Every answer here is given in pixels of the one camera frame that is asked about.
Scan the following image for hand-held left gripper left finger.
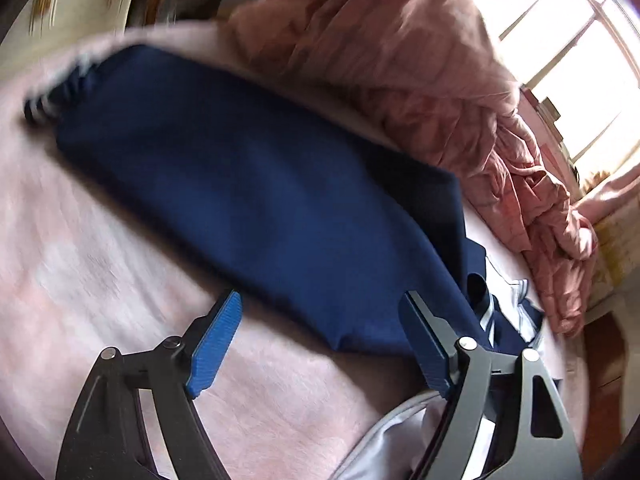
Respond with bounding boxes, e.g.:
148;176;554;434
55;288;243;480

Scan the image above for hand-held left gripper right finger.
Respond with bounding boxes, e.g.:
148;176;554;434
398;290;583;480

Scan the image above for white and navy varsity jacket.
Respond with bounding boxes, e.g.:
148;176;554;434
22;44;548;480

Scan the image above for bed with pink sheet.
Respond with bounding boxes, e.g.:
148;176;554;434
0;25;571;480

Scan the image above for boxes on window sill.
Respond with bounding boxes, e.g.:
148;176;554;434
537;95;563;121

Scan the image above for pink quilt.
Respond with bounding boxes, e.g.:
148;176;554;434
220;0;598;338

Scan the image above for white framed window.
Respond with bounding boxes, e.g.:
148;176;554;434
450;0;640;181

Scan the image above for white cabinet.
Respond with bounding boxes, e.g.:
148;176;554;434
0;0;146;86

